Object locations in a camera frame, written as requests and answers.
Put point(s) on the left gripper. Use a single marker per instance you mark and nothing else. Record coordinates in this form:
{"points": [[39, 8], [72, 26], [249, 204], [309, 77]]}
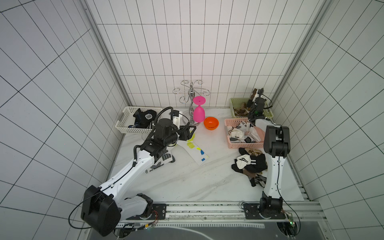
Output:
{"points": [[185, 131]]}

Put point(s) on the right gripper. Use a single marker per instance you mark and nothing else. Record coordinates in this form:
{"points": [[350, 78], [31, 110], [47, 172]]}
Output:
{"points": [[257, 100]]}

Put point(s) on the yellow brown plaid sock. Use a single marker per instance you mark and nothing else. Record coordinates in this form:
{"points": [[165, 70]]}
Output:
{"points": [[251, 98]]}

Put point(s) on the brown tan striped sock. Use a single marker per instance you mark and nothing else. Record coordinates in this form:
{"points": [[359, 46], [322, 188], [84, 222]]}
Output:
{"points": [[241, 111]]}

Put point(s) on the white sock grey pattern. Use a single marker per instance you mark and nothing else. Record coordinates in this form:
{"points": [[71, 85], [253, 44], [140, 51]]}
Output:
{"points": [[243, 133]]}

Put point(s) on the black sock white logo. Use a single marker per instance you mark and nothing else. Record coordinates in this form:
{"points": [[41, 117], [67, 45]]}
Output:
{"points": [[143, 119]]}

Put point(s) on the black white sock pile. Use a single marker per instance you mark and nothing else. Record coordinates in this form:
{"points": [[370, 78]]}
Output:
{"points": [[250, 162]]}

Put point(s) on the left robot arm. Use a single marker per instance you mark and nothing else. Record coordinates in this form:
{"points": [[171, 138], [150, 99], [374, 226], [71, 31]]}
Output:
{"points": [[105, 206]]}

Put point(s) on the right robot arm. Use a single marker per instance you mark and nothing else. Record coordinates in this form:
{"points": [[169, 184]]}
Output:
{"points": [[276, 147]]}

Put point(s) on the green plastic basket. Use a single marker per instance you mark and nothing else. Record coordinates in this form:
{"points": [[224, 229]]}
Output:
{"points": [[237, 103]]}

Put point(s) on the pink plastic basket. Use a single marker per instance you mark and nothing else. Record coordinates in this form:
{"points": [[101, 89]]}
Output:
{"points": [[235, 122]]}

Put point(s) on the white plastic basket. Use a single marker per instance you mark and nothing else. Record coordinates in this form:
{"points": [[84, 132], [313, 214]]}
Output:
{"points": [[124, 125]]}

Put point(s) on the chrome cup holder stand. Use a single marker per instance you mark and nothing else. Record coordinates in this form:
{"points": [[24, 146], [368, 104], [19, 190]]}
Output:
{"points": [[192, 90]]}

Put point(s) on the pink plastic goblet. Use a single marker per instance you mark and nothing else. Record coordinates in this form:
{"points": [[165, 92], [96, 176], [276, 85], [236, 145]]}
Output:
{"points": [[199, 112]]}

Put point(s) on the white sock yellow blue patches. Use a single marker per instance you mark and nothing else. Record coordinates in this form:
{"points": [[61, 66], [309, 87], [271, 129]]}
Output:
{"points": [[195, 152]]}

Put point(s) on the orange plastic bowl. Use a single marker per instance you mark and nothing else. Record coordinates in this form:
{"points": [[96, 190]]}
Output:
{"points": [[211, 123]]}

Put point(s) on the black grey argyle sock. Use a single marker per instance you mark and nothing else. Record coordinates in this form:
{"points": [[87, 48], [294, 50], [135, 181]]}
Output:
{"points": [[258, 180]]}

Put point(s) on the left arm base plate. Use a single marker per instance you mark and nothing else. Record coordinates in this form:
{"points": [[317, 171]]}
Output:
{"points": [[158, 212]]}

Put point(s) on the aluminium rail frame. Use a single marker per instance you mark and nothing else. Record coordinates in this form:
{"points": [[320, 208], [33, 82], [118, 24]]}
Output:
{"points": [[229, 214]]}

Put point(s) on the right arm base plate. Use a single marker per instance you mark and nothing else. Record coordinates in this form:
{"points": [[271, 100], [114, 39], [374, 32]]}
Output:
{"points": [[252, 212]]}

